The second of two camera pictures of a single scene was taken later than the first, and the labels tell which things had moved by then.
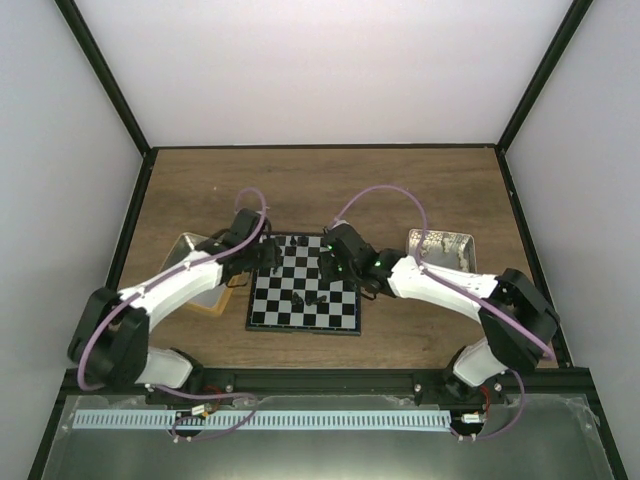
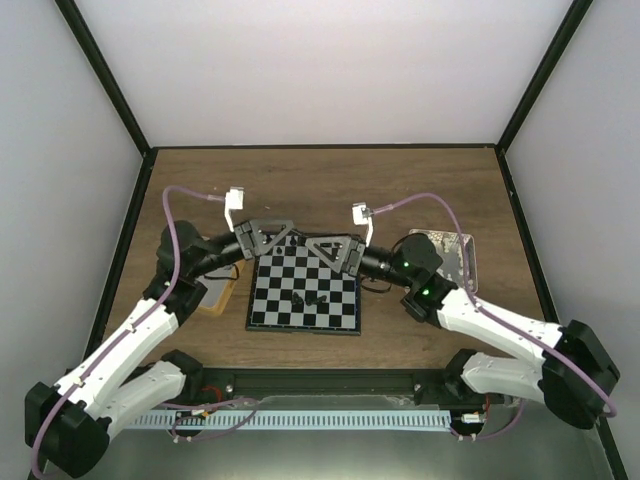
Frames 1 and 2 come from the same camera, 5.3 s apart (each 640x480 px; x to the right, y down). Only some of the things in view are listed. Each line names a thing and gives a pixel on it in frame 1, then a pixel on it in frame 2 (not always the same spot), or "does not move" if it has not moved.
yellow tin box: x=212 y=300 does not move
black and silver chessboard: x=296 y=297 does not move
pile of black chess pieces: x=297 y=300 does not move
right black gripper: x=328 y=271 → x=351 y=250
